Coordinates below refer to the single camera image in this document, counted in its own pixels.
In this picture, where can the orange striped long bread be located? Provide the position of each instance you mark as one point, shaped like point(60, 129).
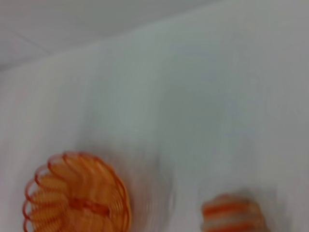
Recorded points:
point(229, 212)

